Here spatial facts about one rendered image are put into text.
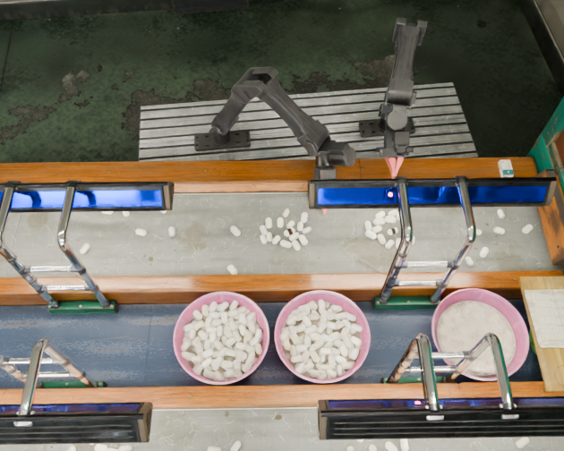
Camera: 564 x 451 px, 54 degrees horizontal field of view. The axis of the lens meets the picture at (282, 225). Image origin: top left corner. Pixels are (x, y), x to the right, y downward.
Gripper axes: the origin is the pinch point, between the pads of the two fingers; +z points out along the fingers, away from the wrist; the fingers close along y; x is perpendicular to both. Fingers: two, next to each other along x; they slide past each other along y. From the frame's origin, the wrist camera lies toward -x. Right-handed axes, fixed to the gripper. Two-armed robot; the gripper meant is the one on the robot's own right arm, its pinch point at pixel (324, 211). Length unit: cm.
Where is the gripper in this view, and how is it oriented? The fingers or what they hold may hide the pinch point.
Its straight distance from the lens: 176.6
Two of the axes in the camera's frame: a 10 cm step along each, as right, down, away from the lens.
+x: 0.0, -1.8, 9.8
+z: 0.1, 9.8, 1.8
